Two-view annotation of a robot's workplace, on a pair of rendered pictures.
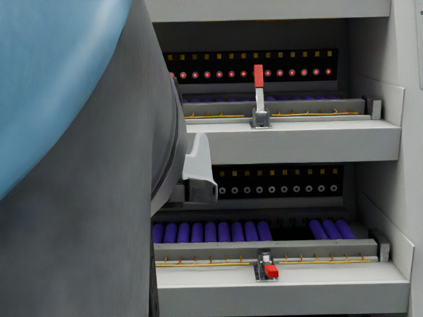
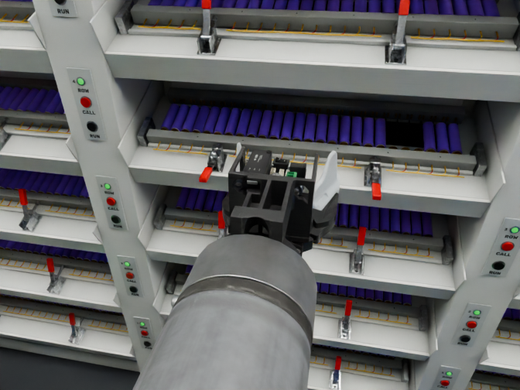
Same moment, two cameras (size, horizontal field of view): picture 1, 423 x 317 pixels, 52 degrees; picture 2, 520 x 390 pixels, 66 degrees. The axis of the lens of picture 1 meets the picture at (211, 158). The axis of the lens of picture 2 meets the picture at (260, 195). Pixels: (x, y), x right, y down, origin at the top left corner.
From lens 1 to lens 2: 0.24 m
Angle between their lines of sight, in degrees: 40
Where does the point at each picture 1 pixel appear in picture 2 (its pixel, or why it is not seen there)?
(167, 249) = (296, 148)
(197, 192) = (322, 232)
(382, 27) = not seen: outside the picture
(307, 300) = (401, 202)
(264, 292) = (368, 194)
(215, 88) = not seen: outside the picture
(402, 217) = (506, 152)
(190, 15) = not seen: outside the picture
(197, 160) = (326, 180)
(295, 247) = (402, 158)
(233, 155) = (363, 86)
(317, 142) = (447, 82)
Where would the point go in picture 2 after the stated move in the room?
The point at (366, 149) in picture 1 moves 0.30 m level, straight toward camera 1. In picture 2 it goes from (495, 91) to (467, 201)
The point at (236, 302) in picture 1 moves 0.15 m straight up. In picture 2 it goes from (346, 196) to (358, 113)
